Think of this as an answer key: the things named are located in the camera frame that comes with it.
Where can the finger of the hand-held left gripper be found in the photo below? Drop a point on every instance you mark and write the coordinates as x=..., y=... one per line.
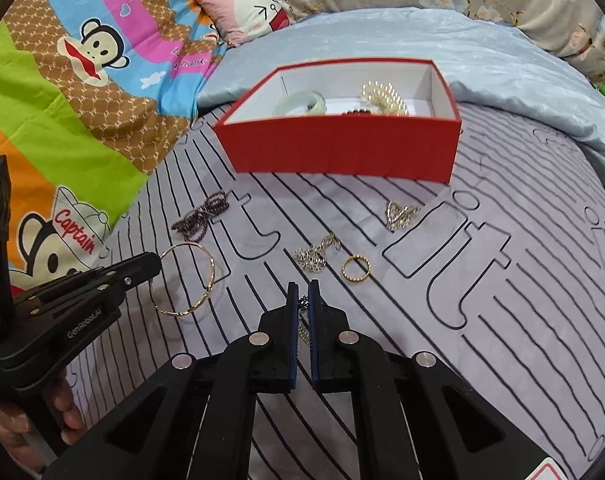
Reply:
x=142, y=264
x=112, y=287

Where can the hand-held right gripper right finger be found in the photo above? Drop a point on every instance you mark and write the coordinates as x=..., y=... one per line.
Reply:
x=312, y=360

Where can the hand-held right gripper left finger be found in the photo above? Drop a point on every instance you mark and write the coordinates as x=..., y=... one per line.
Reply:
x=294, y=360

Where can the thin gold bangle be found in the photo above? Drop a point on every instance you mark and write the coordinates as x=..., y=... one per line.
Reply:
x=213, y=272

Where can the silver rhinestone brooch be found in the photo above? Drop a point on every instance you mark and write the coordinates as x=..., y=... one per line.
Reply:
x=310, y=257

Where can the butterfly rhinestone brooch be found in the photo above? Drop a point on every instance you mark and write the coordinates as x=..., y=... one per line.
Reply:
x=397, y=215

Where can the red cardboard box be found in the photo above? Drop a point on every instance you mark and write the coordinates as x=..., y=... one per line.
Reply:
x=332, y=150

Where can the pale green jade bangle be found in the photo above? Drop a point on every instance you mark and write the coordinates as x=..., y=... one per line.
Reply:
x=302, y=102

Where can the person's left hand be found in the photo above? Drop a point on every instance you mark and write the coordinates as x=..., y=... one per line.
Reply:
x=62, y=410

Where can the colourful cartoon monkey blanket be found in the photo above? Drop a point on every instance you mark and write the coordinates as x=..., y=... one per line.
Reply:
x=57, y=110

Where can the pink cartoon pillow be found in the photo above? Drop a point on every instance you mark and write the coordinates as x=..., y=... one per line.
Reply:
x=242, y=10

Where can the light blue blanket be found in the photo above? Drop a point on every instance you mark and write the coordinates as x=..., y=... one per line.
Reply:
x=482, y=60

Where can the grey floral quilt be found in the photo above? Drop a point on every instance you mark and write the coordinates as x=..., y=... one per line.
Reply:
x=532, y=5

